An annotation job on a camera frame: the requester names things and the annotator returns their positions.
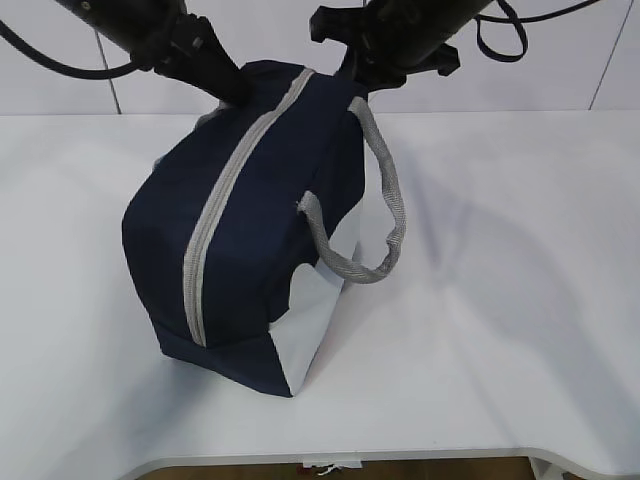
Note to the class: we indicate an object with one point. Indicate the navy blue lunch bag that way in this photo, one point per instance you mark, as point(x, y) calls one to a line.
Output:
point(244, 234)

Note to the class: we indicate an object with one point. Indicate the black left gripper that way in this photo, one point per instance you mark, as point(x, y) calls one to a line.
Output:
point(186, 48)

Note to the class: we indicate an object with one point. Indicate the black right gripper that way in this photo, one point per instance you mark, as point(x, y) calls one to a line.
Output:
point(387, 41)

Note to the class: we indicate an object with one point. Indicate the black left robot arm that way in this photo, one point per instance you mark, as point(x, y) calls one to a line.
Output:
point(126, 23)

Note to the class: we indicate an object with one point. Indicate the white tag under table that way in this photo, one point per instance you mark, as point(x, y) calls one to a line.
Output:
point(323, 468)

